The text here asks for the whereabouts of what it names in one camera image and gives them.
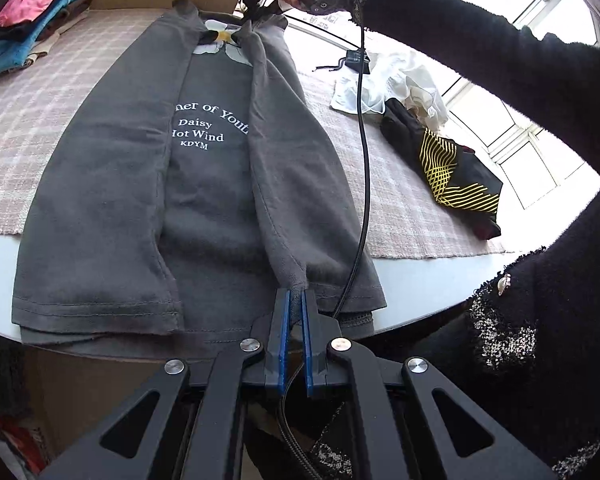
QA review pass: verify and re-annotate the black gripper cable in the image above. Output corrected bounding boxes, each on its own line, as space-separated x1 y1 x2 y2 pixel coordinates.
279 0 373 480

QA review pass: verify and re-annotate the white crumpled garment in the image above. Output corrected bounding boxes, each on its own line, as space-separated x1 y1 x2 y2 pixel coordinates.
327 50 449 132

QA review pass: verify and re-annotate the dark grey printed sweatshirt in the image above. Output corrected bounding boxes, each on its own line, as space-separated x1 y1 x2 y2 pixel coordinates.
12 2 386 360

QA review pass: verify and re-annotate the plaid pink table cloth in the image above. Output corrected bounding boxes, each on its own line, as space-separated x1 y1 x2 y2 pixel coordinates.
0 10 506 259

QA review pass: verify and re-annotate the black folded garment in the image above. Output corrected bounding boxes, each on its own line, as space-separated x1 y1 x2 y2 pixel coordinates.
0 0 100 47

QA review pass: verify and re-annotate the beige folded garment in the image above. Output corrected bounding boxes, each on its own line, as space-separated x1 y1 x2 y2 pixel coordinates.
23 0 93 68

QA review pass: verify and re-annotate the person torso black tweed jacket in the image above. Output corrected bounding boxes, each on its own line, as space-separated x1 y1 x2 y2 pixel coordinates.
244 164 600 480

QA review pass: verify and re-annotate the blue folded garment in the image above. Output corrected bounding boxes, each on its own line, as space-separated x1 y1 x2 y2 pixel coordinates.
0 0 74 74

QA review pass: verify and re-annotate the right forearm black sleeve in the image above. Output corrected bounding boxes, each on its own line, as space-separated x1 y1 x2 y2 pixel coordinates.
362 0 600 174

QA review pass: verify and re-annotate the black yellow patterned garment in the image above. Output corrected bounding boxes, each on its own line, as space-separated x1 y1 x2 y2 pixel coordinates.
380 99 503 240

